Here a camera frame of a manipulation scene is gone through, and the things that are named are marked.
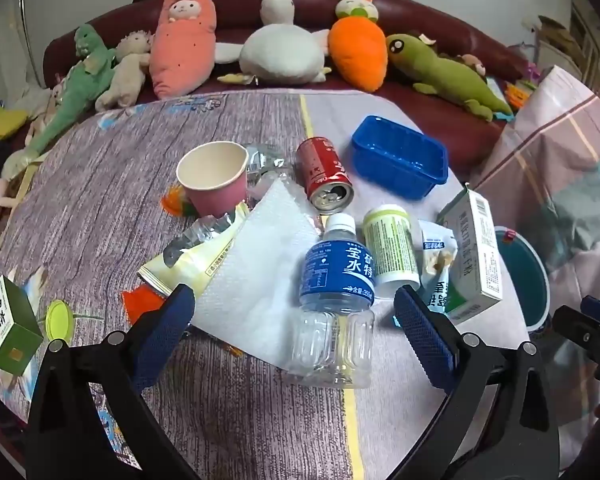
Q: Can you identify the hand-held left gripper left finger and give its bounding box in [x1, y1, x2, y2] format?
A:
[26, 283, 197, 480]

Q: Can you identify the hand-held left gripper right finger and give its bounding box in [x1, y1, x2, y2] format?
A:
[393, 284, 561, 480]

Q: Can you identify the orange wrapper scrap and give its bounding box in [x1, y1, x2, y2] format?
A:
[121, 285, 166, 323]
[161, 185, 196, 218]

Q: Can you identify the blue white packet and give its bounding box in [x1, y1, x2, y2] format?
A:
[420, 265, 456, 317]

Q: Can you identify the yellow snack wrapper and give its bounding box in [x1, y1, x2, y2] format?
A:
[137, 202, 251, 296]

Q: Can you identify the light blue round bin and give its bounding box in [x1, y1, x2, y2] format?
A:
[494, 226, 551, 331]

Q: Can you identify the small white sachet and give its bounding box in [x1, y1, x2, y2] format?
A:
[419, 220, 458, 281]

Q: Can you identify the white green medicine box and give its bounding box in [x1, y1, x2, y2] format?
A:
[436, 185, 503, 323]

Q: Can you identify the white pill bottle green label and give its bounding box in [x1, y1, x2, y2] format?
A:
[362, 204, 422, 298]

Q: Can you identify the clear water bottle blue label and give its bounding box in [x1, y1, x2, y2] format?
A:
[290, 212, 376, 390]

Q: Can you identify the clear plastic wrapper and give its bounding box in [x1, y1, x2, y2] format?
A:
[162, 212, 241, 266]

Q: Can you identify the white paper tissue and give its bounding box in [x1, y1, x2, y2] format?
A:
[190, 177, 331, 371]

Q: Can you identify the pink paper cup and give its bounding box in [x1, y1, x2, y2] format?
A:
[176, 141, 249, 218]

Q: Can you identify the blue plastic tray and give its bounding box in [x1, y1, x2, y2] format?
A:
[350, 115, 449, 201]

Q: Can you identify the red soda can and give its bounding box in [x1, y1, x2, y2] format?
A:
[296, 136, 355, 212]

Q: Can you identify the silver foil wrapper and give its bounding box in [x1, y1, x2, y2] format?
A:
[244, 144, 293, 201]

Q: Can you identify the yellow-green lid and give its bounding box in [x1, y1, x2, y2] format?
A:
[46, 300, 103, 346]

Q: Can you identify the plaid blanket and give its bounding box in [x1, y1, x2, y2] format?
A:
[467, 65, 600, 461]

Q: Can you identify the green cardboard box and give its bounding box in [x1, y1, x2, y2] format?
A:
[0, 275, 45, 376]

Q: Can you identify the green lizard plush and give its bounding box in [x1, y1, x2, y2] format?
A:
[386, 33, 513, 122]

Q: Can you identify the green dinosaur plush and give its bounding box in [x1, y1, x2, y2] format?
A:
[2, 24, 118, 181]

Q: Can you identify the yellow cloth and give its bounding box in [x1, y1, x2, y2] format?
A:
[0, 107, 28, 161]

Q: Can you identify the white cabinet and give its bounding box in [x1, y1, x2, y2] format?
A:
[530, 0, 600, 106]

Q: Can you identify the beige doll plush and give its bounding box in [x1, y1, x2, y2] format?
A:
[95, 30, 153, 113]

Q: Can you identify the small brown plush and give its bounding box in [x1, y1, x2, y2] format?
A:
[460, 54, 487, 78]

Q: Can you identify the pink carrot bunny plush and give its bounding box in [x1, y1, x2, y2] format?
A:
[148, 0, 217, 100]

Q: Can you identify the orange carrot bunny plush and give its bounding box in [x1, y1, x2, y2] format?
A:
[327, 0, 388, 93]

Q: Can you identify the white duck plush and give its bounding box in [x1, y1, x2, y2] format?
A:
[215, 0, 331, 86]

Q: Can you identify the dark red leather sofa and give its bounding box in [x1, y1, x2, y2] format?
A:
[42, 0, 531, 181]

